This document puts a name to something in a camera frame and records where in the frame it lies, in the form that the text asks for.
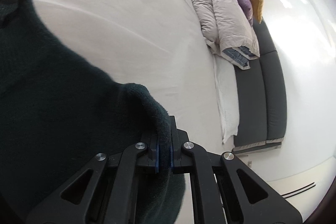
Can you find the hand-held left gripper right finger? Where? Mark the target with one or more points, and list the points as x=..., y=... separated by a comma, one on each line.
x=172, y=158

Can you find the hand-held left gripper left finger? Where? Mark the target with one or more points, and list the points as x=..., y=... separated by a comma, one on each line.
x=157, y=158

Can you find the dark green sweater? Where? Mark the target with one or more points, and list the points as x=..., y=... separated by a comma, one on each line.
x=52, y=98

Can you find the dark grey upholstered bench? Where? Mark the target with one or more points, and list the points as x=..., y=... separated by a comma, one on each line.
x=265, y=87

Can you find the bed with white sheet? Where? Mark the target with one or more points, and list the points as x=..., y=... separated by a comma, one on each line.
x=118, y=16

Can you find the grey folded duvet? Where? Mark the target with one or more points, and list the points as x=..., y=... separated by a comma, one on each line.
x=223, y=16

